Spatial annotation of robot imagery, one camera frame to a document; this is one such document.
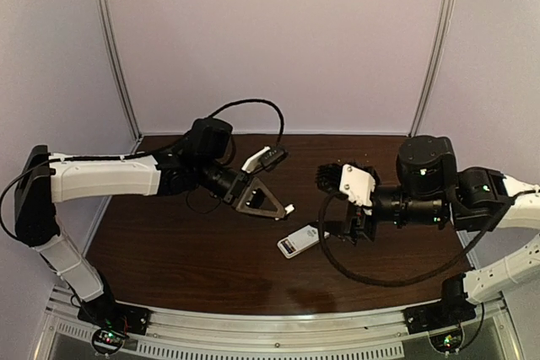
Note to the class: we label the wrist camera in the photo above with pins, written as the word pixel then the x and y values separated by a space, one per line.
pixel 267 159
pixel 356 183

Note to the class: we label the left aluminium frame post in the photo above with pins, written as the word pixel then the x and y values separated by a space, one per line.
pixel 115 63

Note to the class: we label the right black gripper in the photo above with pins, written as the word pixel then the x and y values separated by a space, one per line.
pixel 363 222

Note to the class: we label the gold black AAA battery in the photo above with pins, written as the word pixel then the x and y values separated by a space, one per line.
pixel 285 243

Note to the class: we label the right aluminium frame post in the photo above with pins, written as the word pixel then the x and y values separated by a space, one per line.
pixel 435 57

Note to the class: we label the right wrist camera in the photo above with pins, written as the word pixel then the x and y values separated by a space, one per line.
pixel 356 183

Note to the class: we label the front aluminium rail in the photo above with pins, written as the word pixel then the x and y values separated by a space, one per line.
pixel 175 334

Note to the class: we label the aluminium frame post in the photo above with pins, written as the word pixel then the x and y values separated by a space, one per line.
pixel 115 63
pixel 435 57

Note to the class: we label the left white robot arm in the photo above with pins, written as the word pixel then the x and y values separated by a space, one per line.
pixel 191 162

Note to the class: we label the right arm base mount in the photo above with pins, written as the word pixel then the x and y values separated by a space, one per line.
pixel 444 317

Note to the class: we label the white remote control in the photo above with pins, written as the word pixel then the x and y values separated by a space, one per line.
pixel 302 239

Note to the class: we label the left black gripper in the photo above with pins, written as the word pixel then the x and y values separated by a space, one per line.
pixel 238 191

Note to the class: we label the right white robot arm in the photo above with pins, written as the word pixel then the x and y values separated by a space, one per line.
pixel 430 191

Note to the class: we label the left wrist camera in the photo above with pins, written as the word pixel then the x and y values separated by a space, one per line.
pixel 267 159

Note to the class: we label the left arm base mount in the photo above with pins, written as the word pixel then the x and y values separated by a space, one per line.
pixel 116 322

